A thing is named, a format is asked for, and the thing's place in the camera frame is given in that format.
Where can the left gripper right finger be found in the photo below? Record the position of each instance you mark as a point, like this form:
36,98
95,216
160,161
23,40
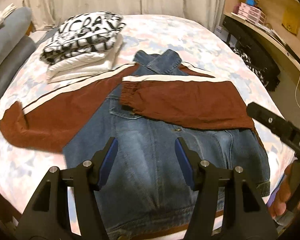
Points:
245,214

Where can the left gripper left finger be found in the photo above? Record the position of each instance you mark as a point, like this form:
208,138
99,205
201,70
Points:
47,214

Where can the denim and rust jacket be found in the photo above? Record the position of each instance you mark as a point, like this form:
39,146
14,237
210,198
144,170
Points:
146,106

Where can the black white clothes pile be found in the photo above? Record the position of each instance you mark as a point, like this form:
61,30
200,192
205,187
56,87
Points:
259,61

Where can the right hand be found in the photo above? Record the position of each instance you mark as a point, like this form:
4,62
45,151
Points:
278,207

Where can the pastel cat print blanket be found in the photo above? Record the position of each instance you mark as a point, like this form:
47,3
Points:
22,169

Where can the yellow pouch on shelf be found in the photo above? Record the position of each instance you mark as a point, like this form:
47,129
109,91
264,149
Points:
290,22

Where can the wooden desk shelf unit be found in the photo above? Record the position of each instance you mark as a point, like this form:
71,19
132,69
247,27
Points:
283,47

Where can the pink drawer organizer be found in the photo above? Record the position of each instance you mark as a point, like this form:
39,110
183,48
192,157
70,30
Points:
251,14

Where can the blue small box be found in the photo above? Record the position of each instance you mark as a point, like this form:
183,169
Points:
253,3

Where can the white folded puffer garment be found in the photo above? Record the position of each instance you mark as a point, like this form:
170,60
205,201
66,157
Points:
86,64

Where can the lower blue rolled pillow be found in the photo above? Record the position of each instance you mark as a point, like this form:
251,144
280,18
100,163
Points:
14,60

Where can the blue rolled pillow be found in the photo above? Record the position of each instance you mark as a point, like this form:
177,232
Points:
13,29
14,60

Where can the upper blue rolled pillow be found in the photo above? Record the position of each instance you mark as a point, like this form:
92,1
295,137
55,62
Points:
13,29

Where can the black white printed folded garment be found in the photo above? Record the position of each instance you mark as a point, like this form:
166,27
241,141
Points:
92,32

